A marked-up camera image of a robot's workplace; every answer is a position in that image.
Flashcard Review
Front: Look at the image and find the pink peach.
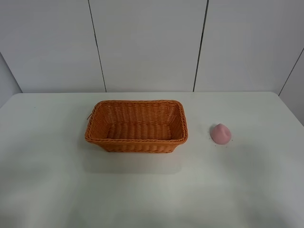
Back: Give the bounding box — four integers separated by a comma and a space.
210, 123, 232, 145

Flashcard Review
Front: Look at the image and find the orange woven wicker basket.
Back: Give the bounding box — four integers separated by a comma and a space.
85, 100, 188, 153

